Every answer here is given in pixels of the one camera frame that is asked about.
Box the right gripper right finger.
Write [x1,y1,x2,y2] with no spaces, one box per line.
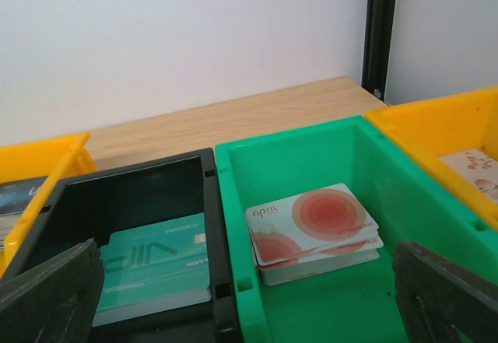
[393,241,497,342]

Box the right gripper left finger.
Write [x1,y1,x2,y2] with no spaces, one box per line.
[1,239,104,342]

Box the red circles credit card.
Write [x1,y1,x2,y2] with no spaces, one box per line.
[245,183,383,268]

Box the teal card stack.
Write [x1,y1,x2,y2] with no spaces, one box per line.
[93,213,211,327]

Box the blue card stack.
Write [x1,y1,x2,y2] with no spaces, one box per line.
[1,176,47,252]

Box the white pink card stack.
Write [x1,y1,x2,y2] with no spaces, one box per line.
[440,149,497,204]

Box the red white card stack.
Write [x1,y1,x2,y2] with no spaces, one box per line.
[251,226,384,286]

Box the green bin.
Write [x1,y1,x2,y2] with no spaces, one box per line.
[216,117,497,342]

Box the black bin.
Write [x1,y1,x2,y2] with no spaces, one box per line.
[3,149,243,342]

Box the orange bin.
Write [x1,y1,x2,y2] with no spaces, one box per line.
[1,132,96,273]
[366,86,497,229]

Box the far right orange bin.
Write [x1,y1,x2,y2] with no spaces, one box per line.
[366,86,497,229]

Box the right black frame post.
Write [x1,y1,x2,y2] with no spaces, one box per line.
[361,0,396,100]

